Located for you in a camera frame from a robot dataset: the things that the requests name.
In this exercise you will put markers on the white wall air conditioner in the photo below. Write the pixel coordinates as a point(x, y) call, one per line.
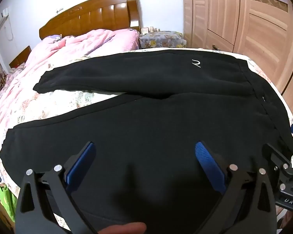
point(3, 19)

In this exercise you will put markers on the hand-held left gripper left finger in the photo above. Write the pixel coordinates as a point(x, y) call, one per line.
point(80, 165)

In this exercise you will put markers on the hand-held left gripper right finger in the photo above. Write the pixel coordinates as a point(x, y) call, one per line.
point(208, 165)

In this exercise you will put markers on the wooden headboard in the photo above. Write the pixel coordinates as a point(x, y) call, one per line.
point(100, 12)

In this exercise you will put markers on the purple pillow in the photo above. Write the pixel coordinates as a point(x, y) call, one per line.
point(55, 38)

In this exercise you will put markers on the nightstand with floral cover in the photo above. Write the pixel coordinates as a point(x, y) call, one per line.
point(161, 40)

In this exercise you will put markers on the white wall socket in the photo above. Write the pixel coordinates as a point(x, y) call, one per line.
point(59, 10)

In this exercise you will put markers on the person's left hand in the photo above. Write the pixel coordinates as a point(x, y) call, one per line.
point(122, 228)

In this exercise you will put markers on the wooden wardrobe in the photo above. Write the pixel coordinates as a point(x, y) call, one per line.
point(246, 29)

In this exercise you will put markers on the green cloth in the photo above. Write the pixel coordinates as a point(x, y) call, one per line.
point(3, 197)

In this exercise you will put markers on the black pants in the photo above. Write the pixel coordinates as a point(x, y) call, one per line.
point(149, 126)

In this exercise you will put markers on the floral bedsheet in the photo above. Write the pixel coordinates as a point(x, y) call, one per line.
point(63, 104)

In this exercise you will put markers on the pink quilt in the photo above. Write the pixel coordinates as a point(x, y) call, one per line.
point(63, 51)

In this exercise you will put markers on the small white jar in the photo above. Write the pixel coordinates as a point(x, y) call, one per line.
point(144, 31)

